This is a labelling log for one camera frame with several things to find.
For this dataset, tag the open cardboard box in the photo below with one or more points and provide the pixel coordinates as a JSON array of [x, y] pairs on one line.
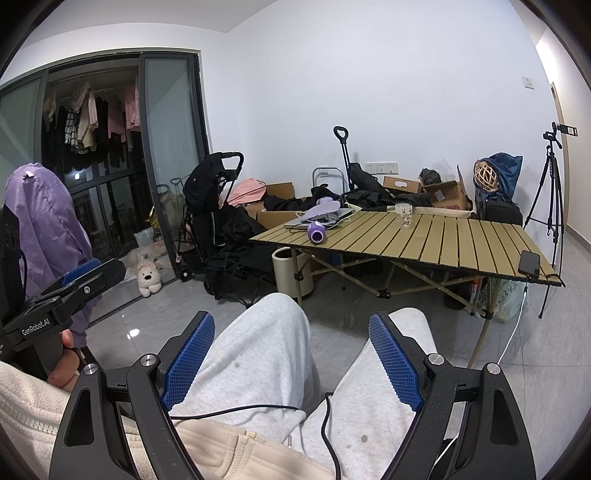
[[279, 190], [272, 219]]

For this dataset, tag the person's left leg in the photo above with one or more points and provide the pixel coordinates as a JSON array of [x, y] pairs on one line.
[[263, 350]]

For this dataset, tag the woven rattan ball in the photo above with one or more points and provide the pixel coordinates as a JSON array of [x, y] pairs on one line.
[[486, 175]]

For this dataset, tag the black suitcase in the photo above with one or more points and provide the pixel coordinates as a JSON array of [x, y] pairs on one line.
[[503, 213]]

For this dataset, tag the clear glass cup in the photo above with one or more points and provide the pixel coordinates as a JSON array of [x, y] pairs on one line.
[[405, 216]]

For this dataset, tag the beige trash bin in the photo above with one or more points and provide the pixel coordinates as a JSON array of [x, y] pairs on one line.
[[288, 277]]

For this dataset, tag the purple jacket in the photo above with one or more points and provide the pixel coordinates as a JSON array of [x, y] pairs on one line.
[[41, 221]]

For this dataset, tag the person's right leg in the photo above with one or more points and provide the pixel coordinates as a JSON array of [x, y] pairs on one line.
[[369, 415]]

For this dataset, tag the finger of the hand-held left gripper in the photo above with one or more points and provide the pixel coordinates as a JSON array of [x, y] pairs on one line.
[[81, 272], [108, 274]]

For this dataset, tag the cardboard box with label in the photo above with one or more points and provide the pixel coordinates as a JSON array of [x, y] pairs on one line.
[[448, 196]]

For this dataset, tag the pink bag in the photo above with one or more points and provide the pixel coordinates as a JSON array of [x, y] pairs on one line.
[[247, 190]]

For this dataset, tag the grey laptop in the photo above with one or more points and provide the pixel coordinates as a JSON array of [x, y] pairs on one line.
[[300, 222]]

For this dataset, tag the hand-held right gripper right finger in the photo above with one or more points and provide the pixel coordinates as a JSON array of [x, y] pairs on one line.
[[397, 364]]

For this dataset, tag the blue bag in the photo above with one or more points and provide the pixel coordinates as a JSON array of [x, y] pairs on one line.
[[508, 173]]

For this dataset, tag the white plush dog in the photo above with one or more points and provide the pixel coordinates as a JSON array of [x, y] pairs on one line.
[[148, 278]]

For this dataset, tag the black tripod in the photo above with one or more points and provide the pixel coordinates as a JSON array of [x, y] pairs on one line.
[[551, 194]]

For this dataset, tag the person's left hand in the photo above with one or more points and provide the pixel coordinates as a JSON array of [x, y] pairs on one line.
[[64, 369]]

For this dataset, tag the person's left forearm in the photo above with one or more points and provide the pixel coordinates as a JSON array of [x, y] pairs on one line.
[[27, 415]]

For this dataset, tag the person's leg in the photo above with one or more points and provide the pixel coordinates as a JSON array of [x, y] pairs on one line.
[[369, 415], [263, 350]]

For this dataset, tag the sliding glass door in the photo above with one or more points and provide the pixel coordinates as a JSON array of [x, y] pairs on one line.
[[173, 152]]

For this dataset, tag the cream jacket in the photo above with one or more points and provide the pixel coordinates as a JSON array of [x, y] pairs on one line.
[[231, 452]]

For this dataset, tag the folding slatted table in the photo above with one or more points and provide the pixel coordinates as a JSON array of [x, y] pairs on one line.
[[438, 244]]

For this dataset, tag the white light switch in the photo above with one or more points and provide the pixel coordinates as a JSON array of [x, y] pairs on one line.
[[528, 82]]

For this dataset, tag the black stroller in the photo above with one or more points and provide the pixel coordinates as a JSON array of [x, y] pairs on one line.
[[201, 194]]

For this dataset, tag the white wall socket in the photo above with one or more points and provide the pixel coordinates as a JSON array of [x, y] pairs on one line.
[[381, 168]]

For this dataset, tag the purple insole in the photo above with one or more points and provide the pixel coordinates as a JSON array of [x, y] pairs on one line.
[[323, 211]]

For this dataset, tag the white plastic bag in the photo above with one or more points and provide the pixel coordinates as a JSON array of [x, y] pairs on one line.
[[505, 300]]

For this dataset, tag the black smartphone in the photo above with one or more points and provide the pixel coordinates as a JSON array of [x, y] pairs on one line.
[[528, 264]]

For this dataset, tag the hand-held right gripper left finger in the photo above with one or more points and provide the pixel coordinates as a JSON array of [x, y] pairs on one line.
[[189, 364]]

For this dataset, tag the row of hanging clothes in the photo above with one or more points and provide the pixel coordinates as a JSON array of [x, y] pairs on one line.
[[87, 120]]

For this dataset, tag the grey step stool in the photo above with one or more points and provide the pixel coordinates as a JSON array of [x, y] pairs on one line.
[[325, 177]]

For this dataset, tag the pile of black clothes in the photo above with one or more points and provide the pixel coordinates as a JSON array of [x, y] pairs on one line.
[[369, 196]]

